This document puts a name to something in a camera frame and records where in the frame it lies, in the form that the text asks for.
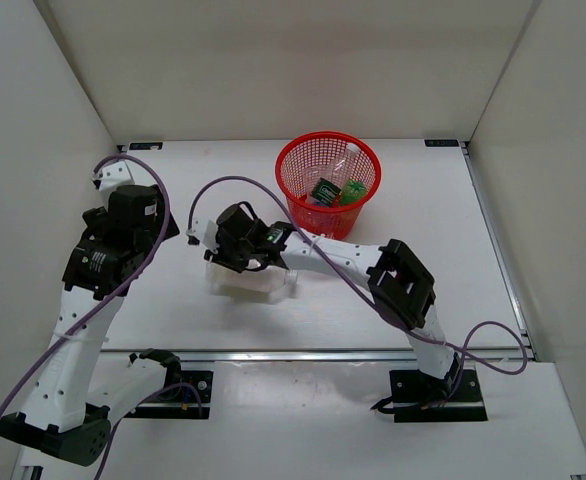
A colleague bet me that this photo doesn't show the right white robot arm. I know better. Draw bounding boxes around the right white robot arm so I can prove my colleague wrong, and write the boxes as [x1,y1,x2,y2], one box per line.
[190,202,461,400]

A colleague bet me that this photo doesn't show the right dark table label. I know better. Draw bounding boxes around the right dark table label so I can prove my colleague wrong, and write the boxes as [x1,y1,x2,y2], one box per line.
[424,139,459,148]

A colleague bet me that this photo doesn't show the dark table label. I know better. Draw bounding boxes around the dark table label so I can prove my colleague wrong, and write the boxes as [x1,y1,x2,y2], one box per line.
[424,139,459,148]
[128,142,163,151]

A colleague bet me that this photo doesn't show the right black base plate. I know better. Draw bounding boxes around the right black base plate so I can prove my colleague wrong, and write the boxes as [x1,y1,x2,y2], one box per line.
[370,369,488,423]

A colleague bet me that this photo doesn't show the aluminium table edge rail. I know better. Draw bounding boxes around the aluminium table edge rail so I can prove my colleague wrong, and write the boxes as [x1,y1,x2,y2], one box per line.
[100,349,424,362]

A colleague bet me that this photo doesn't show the green plastic bottle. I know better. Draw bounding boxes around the green plastic bottle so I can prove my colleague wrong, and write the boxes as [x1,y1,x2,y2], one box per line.
[338,179,368,207]

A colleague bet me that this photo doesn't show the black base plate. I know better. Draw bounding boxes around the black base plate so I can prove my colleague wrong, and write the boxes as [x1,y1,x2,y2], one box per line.
[370,369,488,423]
[126,362,214,421]

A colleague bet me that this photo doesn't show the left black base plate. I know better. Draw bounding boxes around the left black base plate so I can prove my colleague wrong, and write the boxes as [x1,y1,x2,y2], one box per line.
[126,362,214,421]

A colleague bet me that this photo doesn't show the large square clear bottle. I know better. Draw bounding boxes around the large square clear bottle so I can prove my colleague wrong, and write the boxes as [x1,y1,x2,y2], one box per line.
[205,263,298,303]

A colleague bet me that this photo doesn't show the red plastic mesh bin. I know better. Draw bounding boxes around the red plastic mesh bin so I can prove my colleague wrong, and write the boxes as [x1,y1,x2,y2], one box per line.
[275,131,382,240]

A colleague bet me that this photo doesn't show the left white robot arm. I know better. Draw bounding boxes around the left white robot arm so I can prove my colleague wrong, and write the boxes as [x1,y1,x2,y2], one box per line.
[0,185,183,467]

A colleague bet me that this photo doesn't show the left dark table label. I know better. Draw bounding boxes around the left dark table label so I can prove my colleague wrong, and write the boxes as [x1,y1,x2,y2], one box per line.
[128,142,163,151]

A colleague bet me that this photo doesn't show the green label clear bottle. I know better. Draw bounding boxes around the green label clear bottle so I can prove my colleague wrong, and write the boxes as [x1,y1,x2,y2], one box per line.
[307,143,361,208]

